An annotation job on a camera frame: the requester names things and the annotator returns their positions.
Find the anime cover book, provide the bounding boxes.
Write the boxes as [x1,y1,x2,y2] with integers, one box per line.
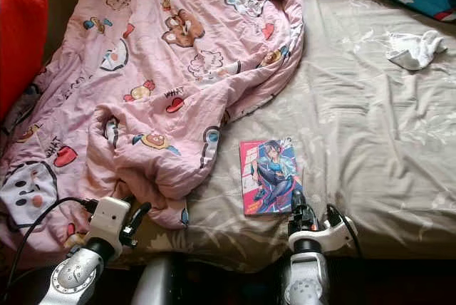
[239,138,304,217]

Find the beige leaf-print bed sheet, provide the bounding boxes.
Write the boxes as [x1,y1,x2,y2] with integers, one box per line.
[135,0,456,274]

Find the pink cartoon-print quilt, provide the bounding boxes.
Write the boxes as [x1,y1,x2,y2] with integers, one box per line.
[0,0,306,252]

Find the white crumpled cloth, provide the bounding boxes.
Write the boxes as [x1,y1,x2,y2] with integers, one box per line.
[385,29,448,71]

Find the red pillow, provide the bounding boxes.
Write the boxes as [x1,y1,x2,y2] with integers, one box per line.
[0,0,49,120]

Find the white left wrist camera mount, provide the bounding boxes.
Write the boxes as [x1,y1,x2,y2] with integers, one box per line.
[87,196,133,243]

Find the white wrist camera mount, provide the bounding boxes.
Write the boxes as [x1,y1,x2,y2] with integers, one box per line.
[289,214,357,253]
[87,196,133,243]

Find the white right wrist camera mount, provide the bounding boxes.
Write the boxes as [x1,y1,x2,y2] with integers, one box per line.
[289,214,357,253]

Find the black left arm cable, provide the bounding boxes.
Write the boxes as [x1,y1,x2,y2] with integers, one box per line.
[4,197,99,305]

